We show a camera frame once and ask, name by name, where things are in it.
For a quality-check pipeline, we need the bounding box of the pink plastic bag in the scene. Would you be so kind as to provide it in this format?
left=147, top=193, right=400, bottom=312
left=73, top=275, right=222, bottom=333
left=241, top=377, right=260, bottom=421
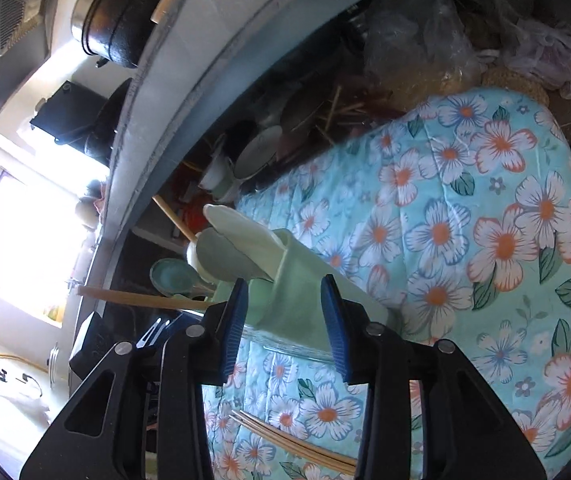
left=505, top=17, right=571, bottom=101

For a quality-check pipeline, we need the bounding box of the large white ceramic spoon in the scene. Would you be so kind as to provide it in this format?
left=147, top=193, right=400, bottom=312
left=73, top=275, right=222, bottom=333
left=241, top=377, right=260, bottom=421
left=204, top=204, right=286, bottom=281

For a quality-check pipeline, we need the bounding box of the black stockpot with lid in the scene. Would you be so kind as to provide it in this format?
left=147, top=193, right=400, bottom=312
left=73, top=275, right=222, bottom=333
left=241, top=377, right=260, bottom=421
left=70, top=0, right=186, bottom=68

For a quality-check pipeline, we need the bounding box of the green plastic utensil holder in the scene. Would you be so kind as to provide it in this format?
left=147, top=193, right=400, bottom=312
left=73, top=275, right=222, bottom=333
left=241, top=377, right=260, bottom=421
left=215, top=227, right=401, bottom=361

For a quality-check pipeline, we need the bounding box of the small white ceramic spoon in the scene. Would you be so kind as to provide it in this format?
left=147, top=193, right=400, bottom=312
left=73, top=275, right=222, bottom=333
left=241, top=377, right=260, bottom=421
left=185, top=241, right=216, bottom=283

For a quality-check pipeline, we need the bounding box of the black upright box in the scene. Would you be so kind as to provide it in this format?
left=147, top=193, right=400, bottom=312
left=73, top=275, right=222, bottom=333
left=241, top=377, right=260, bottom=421
left=30, top=82, right=116, bottom=146

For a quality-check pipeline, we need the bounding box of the concrete kitchen counter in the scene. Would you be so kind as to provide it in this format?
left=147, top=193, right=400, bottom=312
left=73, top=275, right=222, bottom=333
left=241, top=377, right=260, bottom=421
left=85, top=0, right=381, bottom=321

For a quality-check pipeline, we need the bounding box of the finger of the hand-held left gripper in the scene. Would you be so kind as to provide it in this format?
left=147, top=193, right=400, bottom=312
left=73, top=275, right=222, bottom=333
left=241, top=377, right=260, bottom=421
left=135, top=310, right=206, bottom=350

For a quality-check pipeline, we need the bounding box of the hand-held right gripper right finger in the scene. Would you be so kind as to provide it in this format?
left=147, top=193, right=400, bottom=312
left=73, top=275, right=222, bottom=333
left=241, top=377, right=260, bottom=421
left=320, top=276, right=549, bottom=480

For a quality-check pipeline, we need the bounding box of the pile of loose wooden chopsticks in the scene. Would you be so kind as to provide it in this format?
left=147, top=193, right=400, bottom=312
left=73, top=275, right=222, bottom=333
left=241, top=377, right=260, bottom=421
left=315, top=85, right=391, bottom=133

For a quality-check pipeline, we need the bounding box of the woven straw basket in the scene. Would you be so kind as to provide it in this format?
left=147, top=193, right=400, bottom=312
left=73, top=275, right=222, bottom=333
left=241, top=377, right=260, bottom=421
left=480, top=67, right=551, bottom=106

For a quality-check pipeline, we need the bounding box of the black wok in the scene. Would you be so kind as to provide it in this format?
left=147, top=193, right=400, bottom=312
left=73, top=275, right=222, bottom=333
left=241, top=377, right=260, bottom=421
left=82, top=77, right=133, bottom=166

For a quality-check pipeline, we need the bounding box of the floral blanket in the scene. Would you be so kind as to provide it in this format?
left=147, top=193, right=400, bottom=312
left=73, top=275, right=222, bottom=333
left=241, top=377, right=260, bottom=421
left=202, top=82, right=571, bottom=480

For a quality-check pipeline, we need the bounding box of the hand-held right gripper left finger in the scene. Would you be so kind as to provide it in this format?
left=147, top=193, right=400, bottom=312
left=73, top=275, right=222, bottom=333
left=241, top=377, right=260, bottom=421
left=19, top=277, right=249, bottom=480

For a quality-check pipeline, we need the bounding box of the white plate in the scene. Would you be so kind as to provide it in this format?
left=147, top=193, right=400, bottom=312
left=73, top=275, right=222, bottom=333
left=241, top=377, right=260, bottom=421
left=232, top=125, right=286, bottom=181

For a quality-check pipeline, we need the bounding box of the clear plastic bag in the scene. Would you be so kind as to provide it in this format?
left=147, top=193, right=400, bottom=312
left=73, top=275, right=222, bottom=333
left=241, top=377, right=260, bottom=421
left=363, top=0, right=481, bottom=103

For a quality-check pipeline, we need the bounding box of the yellow cable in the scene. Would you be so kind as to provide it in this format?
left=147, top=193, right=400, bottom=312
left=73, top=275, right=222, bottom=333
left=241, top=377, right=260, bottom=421
left=0, top=354, right=47, bottom=377

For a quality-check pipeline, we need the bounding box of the window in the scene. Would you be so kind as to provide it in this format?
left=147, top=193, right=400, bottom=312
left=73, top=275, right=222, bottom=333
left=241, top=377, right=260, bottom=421
left=0, top=142, right=98, bottom=331

